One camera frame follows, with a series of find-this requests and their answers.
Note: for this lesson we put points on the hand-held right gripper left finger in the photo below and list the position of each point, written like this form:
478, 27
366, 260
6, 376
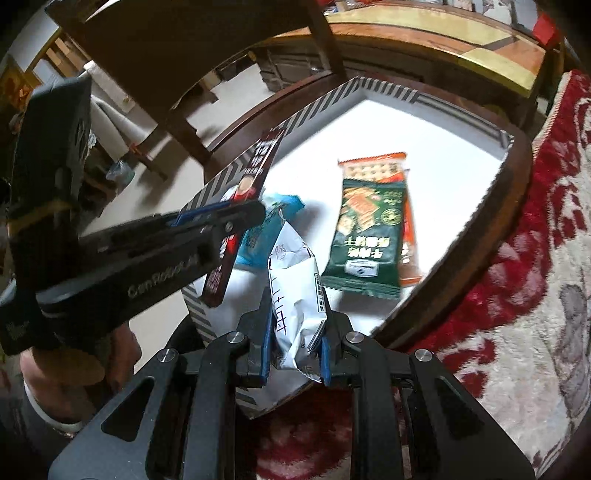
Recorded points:
265, 355

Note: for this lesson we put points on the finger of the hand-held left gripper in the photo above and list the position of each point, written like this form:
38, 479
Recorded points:
240, 217
194, 217

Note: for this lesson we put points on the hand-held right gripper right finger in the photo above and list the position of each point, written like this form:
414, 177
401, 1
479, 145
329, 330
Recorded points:
325, 364

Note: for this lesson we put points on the blue snack packet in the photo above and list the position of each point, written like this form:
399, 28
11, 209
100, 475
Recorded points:
258, 244

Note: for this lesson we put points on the dark red stick packet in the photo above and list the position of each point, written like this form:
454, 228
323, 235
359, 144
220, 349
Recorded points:
258, 170

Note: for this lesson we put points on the white snack packet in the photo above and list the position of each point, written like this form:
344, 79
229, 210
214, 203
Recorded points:
295, 286

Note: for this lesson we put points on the green cracker packet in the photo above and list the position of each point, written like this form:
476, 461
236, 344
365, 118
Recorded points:
364, 230

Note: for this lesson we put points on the orange cracker packet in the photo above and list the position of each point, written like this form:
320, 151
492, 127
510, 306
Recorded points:
369, 168

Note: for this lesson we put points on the striped cardboard box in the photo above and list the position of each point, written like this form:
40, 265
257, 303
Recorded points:
438, 138

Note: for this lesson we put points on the person's left forearm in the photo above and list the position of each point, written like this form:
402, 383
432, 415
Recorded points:
37, 429

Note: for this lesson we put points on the person's left hand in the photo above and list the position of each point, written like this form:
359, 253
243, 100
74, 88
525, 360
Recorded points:
69, 364

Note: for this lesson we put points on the white cloth covered chair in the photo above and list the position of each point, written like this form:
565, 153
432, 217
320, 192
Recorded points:
111, 115

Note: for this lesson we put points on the dark wooden chair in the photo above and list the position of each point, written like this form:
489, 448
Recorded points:
184, 55

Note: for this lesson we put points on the floral red cream fleece blanket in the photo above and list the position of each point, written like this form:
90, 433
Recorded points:
531, 323

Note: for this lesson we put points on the red paper bag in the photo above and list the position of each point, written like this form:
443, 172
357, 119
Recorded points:
547, 30

